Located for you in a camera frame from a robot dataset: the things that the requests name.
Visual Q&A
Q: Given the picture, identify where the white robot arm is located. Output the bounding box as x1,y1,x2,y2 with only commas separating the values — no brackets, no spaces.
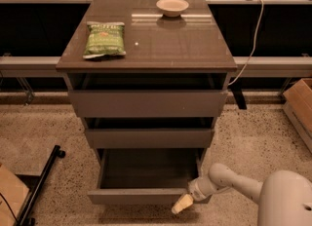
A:
172,163,312,226

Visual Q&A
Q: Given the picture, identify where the metal rail beam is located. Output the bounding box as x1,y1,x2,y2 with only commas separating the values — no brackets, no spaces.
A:
0,56,312,78

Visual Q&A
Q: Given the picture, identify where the green chip bag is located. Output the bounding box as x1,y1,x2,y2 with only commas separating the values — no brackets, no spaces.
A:
83,21,126,59

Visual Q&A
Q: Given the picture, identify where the grey drawer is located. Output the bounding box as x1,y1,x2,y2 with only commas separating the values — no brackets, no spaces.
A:
88,148,206,205
69,73,227,118
85,117,215,149

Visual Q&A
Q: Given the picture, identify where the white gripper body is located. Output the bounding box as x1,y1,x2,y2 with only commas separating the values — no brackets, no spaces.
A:
188,175,218,202

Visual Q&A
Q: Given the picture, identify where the black bracket leg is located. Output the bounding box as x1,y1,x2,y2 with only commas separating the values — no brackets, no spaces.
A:
229,80,247,110

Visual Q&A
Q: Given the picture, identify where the cardboard box left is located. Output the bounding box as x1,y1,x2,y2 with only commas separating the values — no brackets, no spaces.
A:
0,164,29,226

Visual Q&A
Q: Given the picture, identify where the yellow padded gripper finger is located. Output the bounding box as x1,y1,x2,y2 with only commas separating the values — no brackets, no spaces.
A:
172,194,193,214

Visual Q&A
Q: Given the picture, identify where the grey middle drawer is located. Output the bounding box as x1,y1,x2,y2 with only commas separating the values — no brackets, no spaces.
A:
85,117,215,149

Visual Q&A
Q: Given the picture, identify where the cardboard box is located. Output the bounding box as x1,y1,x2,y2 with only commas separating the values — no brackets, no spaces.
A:
283,78,312,152
0,164,29,226

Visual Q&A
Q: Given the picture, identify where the grey bottom drawer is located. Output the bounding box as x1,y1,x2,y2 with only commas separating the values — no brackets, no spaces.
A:
88,148,206,205

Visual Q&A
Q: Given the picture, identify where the grey drawer cabinet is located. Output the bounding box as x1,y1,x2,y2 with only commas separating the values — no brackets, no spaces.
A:
56,0,238,172

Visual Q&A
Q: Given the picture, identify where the grey top drawer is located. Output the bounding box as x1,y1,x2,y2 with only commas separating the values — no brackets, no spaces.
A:
69,73,227,118

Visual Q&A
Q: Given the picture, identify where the cardboard box right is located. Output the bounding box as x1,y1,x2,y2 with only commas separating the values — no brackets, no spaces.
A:
283,78,312,152

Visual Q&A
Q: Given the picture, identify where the white cable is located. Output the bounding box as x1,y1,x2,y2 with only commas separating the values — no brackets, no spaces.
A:
227,0,265,87

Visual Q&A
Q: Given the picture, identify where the white bowl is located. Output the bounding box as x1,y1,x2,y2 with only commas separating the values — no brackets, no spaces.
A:
156,0,189,18

